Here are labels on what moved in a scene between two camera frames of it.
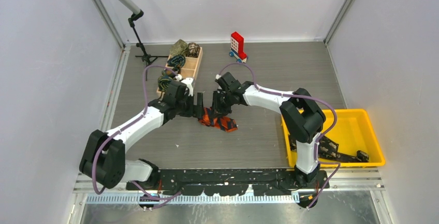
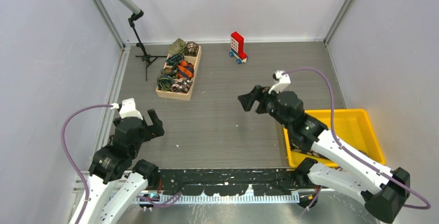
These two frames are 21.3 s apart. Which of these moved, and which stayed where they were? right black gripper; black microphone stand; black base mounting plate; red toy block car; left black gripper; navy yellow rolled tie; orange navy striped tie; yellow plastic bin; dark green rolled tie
Moved: left black gripper; orange navy striped tie; right black gripper
Stayed: red toy block car; navy yellow rolled tie; black base mounting plate; dark green rolled tie; yellow plastic bin; black microphone stand
